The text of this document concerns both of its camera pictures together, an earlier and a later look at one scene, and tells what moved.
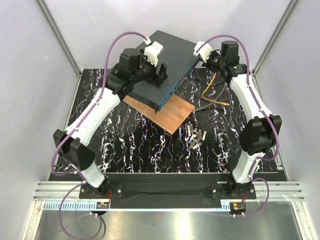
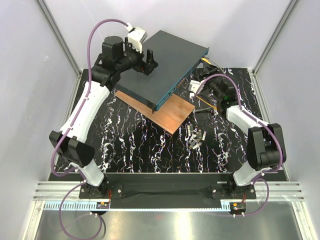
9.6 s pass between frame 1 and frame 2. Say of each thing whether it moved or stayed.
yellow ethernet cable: moved
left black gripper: moved
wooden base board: stayed
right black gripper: moved
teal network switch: stayed
